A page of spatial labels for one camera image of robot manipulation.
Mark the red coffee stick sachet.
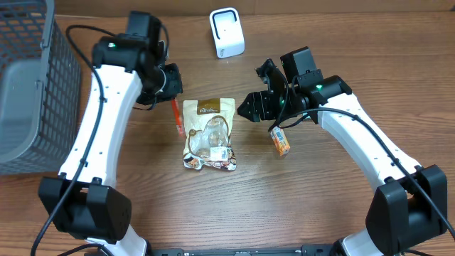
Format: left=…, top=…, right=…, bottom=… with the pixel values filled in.
left=171, top=99, right=184, bottom=137

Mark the orange tissue packet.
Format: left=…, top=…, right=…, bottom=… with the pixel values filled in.
left=270, top=127, right=291, bottom=156

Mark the beige nut pouch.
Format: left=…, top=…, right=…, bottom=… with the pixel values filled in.
left=183, top=98, right=237, bottom=171

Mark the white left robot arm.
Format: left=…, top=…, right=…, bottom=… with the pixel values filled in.
left=31, top=34, right=183, bottom=255

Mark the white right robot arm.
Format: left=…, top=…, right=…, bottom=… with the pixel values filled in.
left=237, top=59, right=454, bottom=255

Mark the white barcode scanner stand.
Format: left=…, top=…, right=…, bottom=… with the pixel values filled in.
left=209, top=7, right=245, bottom=59

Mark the grey plastic mesh basket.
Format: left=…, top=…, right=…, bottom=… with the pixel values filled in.
left=1, top=0, right=81, bottom=175

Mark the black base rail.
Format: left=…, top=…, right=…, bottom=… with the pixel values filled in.
left=85, top=244, right=338, bottom=256

